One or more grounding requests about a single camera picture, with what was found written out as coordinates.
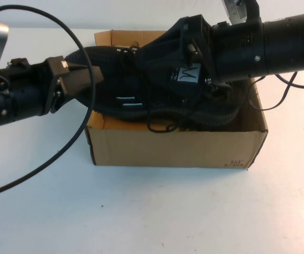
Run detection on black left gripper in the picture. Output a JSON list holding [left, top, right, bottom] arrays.
[[15, 55, 105, 120]]

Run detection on brown cardboard shoe box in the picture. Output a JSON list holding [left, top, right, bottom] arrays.
[[85, 29, 269, 168]]

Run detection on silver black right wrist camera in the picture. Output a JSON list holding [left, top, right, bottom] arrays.
[[221, 0, 260, 25]]

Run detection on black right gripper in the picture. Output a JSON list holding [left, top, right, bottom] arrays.
[[135, 15, 265, 93]]

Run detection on black left camera cable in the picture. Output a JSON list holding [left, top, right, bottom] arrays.
[[0, 5, 97, 199]]

